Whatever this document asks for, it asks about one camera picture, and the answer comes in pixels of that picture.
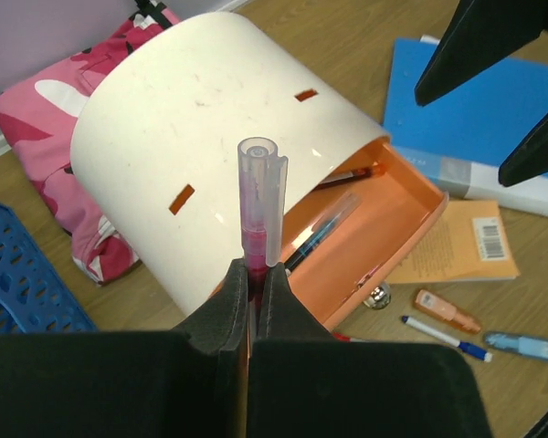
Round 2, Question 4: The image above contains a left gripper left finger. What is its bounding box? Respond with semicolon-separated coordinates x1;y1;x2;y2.
0;260;248;437

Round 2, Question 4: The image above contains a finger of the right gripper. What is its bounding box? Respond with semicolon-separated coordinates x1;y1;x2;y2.
415;0;547;106
498;113;548;187

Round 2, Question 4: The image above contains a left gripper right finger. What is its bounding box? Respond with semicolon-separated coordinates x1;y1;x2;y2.
248;265;492;437

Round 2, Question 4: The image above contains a blue gel pen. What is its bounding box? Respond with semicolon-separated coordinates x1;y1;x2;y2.
283;193;361;276

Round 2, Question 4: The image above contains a red gel pen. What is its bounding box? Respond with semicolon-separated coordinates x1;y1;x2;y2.
315;162;385;190

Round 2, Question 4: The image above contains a blue cap marker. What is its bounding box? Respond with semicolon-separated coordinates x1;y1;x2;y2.
400;315;493;363

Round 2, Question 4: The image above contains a pink gel pen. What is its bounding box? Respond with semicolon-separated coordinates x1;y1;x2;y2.
237;137;289;312

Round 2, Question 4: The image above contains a red cap whiteboard marker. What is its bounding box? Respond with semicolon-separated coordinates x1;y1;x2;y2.
332;332;371;343

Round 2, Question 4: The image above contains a blue document folder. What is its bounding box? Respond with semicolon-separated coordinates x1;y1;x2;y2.
384;38;548;217

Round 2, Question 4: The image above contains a grey bottom drawer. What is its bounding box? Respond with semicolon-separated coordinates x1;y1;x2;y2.
363;282;392;310

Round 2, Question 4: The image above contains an orange paperback book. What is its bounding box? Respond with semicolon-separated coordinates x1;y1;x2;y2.
387;200;520;285

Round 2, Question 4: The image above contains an orange correction tape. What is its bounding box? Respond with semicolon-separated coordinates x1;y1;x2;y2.
413;289;482;334

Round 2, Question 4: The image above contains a blue plastic file organizer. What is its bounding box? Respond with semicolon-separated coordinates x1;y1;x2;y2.
0;203;97;334

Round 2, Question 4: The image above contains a blue correction tape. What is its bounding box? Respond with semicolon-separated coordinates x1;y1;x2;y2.
483;331;548;361

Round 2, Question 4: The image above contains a white mini drawer cabinet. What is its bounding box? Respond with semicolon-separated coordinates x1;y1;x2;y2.
70;12;387;314

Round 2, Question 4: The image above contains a pink camouflage cloth bag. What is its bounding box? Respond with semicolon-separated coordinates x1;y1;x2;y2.
0;1;179;284

